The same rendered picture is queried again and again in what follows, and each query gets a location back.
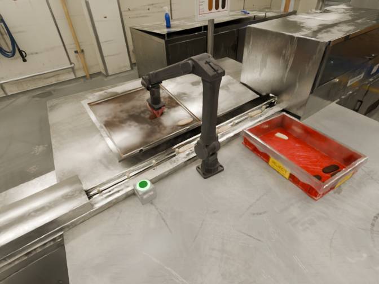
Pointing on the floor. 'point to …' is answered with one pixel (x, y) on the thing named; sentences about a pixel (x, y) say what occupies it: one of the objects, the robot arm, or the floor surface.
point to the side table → (241, 223)
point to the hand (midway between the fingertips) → (156, 114)
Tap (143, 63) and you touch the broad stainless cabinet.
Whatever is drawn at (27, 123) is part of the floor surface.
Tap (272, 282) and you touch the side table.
